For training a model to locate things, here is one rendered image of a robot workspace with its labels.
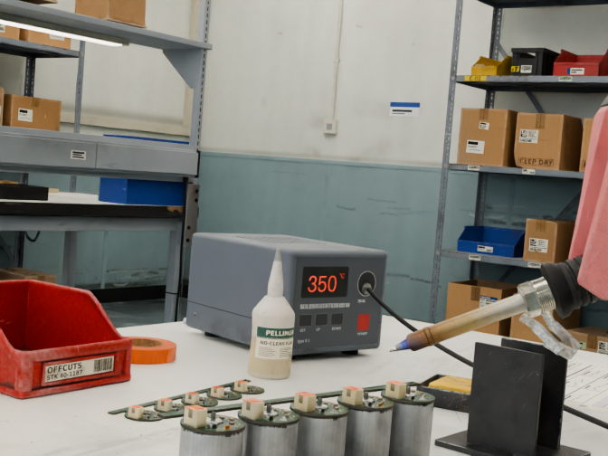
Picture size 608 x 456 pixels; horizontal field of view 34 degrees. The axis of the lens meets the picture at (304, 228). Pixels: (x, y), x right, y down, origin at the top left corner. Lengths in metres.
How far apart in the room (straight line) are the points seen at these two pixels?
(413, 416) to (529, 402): 0.16
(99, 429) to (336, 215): 5.38
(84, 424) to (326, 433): 0.23
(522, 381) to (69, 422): 0.27
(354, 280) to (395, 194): 4.86
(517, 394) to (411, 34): 5.23
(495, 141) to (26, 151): 2.54
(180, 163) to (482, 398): 3.04
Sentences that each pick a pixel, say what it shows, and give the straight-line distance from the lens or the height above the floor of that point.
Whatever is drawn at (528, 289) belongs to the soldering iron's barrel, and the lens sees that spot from 0.43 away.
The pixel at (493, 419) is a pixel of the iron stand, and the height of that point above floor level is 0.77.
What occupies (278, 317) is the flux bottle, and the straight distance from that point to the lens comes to 0.75.
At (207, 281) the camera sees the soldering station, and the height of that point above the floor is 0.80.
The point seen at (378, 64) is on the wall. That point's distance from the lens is 5.87.
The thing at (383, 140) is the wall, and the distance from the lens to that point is 5.80.
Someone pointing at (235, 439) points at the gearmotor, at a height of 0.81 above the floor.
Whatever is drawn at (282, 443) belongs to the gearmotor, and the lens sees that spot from 0.40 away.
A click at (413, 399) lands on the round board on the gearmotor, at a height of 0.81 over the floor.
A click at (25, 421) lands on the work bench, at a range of 0.62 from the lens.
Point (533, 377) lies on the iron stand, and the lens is 0.60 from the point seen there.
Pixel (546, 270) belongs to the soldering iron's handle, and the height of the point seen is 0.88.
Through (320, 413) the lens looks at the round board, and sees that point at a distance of 0.41.
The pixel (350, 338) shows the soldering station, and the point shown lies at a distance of 0.87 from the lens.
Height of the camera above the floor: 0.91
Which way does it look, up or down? 3 degrees down
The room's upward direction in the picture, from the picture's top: 5 degrees clockwise
